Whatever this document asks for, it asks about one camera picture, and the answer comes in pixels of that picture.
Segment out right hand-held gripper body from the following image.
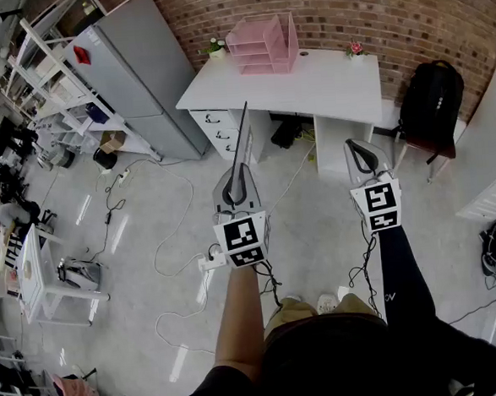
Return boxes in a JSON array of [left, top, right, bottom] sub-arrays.
[[343, 134, 405, 236]]

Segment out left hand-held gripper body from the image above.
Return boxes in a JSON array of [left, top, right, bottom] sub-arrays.
[[209, 160, 275, 270]]

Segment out thin white book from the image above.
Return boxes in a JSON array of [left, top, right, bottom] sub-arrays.
[[222, 100, 258, 195]]

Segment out pink mesh desk organizer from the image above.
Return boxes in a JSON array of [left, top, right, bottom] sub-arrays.
[[222, 11, 302, 79]]

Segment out person's left forearm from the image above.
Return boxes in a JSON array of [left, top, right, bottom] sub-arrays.
[[207, 263, 269, 387]]

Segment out person's right forearm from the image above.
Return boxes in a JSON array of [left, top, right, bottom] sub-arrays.
[[376, 223, 440, 333]]

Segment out chair with dark red seat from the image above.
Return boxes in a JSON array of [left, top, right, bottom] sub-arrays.
[[387, 92, 471, 186]]

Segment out black box under desk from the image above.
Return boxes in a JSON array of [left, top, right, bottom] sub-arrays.
[[269, 118, 308, 149]]

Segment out white desk with drawers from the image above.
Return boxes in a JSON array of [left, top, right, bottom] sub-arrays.
[[172, 41, 390, 190]]

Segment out black backpack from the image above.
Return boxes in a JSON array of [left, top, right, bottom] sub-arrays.
[[393, 57, 470, 154]]

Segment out person's khaki shorts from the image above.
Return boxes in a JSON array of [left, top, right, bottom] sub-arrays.
[[262, 290, 389, 340]]

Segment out pink flower pot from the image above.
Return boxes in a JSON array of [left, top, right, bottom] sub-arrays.
[[345, 38, 370, 63]]

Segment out person's right white shoe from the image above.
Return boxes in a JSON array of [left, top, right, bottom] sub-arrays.
[[316, 292, 340, 315]]

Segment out cardboard box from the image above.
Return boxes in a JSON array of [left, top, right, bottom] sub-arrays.
[[98, 128, 128, 156]]

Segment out black round bin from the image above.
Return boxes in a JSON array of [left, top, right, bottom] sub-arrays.
[[92, 145, 119, 171]]

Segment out white flower green plant pot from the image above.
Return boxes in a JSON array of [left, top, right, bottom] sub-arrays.
[[197, 36, 228, 62]]

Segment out grey backpack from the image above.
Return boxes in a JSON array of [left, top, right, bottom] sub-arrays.
[[56, 256, 105, 291]]

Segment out person's black shirt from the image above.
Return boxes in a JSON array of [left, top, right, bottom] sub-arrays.
[[150, 301, 496, 396]]

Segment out grey striped round container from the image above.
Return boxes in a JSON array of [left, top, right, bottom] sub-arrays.
[[41, 144, 77, 171]]

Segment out white shelving unit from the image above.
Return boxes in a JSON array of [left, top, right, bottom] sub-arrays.
[[0, 8, 161, 173]]

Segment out black office chair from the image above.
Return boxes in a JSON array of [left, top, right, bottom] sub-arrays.
[[17, 197, 59, 235]]

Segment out red item on refrigerator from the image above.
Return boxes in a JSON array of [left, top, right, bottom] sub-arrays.
[[72, 44, 92, 66]]

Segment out small white table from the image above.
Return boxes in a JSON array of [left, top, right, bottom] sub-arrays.
[[12, 219, 113, 333]]

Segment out black monitor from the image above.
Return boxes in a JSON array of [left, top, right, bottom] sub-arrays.
[[0, 115, 19, 156]]

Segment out white floor cable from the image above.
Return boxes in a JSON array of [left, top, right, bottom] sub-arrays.
[[143, 152, 226, 361]]

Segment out left hand-held gripper cable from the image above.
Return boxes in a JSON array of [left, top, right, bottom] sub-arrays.
[[252, 260, 285, 310]]

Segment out hand-held gripper cable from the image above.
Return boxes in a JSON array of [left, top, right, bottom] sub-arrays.
[[252, 260, 285, 310], [343, 225, 384, 320]]

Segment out right hand-held gripper cable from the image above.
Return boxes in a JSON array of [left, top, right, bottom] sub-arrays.
[[343, 225, 384, 320]]

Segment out black power adapter with cable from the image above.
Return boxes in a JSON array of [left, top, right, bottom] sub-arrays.
[[83, 171, 130, 264]]

